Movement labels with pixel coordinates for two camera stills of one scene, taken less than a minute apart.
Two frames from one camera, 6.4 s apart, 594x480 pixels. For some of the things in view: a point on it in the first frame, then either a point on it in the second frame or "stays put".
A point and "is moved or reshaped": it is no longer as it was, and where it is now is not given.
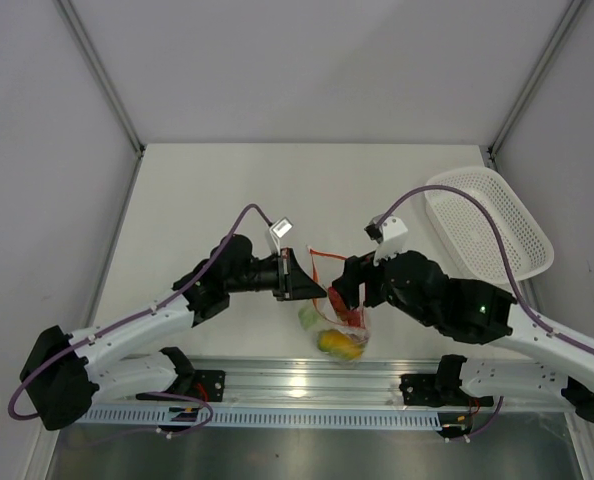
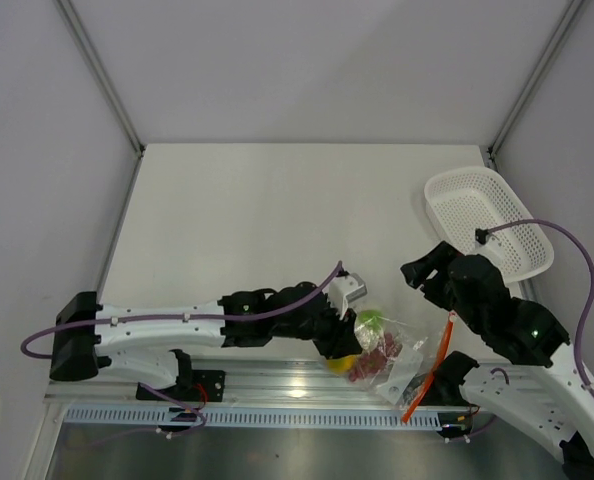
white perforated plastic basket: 466,234 stays put
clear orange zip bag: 341,334 is moved or reshaped
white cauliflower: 309,318 is moved or reshaped
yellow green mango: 337,343 is moved or reshaped
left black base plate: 209,385 stays put
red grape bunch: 352,317 is moved or reshaped
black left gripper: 292,281 -> 341,340
